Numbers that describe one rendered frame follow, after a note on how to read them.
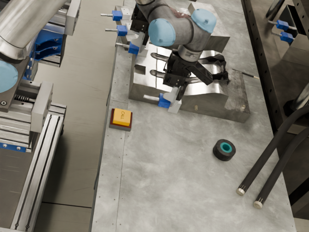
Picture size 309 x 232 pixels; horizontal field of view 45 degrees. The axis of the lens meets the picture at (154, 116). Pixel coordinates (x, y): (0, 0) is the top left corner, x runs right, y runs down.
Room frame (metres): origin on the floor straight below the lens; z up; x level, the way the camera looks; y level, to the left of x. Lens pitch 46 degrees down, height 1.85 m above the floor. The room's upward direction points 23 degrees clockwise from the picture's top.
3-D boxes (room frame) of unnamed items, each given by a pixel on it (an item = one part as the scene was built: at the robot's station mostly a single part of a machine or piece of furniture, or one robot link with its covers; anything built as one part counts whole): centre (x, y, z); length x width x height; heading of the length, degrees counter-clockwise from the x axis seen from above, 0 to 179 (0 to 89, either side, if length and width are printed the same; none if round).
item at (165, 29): (0.93, 0.06, 1.25); 0.11 x 0.11 x 0.08; 43
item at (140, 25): (1.23, 0.18, 1.06); 0.09 x 0.08 x 0.12; 106
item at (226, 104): (1.24, -0.08, 0.87); 0.50 x 0.26 x 0.14; 106
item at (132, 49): (1.23, 0.20, 0.90); 0.13 x 0.05 x 0.05; 106
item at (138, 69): (1.14, 0.12, 0.87); 0.05 x 0.05 x 0.04; 16
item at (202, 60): (1.25, -0.07, 0.92); 0.35 x 0.16 x 0.09; 106
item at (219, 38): (1.56, 0.10, 0.86); 0.50 x 0.26 x 0.11; 123
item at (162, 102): (0.98, 0.00, 0.93); 0.13 x 0.05 x 0.05; 106
